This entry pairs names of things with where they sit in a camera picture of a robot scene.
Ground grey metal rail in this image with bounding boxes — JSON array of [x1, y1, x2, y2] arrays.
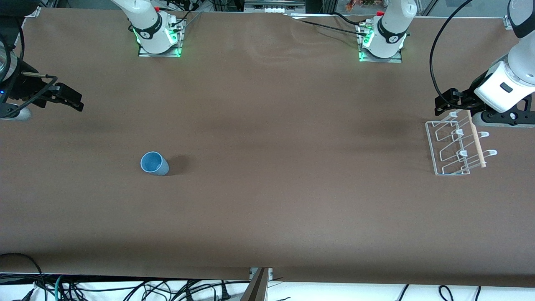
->
[[244, 0, 306, 13]]

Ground orange red object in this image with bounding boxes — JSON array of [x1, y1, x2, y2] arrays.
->
[[345, 0, 377, 11]]

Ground white wire rack with dowel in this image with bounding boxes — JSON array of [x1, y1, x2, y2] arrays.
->
[[425, 110, 498, 175]]

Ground blue plastic cup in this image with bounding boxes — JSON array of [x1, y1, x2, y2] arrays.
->
[[140, 151, 170, 176]]

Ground thick black looping cable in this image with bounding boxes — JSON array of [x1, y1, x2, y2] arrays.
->
[[0, 253, 45, 301]]

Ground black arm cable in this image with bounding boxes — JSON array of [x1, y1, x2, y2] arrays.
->
[[19, 72, 58, 107], [430, 0, 475, 99]]

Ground brown table cover sheet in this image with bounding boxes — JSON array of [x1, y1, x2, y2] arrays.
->
[[0, 8, 535, 289]]

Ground brown support beam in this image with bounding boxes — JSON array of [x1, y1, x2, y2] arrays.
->
[[240, 268, 270, 301]]

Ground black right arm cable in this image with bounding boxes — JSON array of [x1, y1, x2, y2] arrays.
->
[[19, 72, 58, 107]]

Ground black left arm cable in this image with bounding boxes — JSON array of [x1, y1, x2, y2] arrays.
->
[[430, 0, 475, 99]]

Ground thin black base cable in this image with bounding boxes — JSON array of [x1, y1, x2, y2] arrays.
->
[[288, 12, 369, 36]]

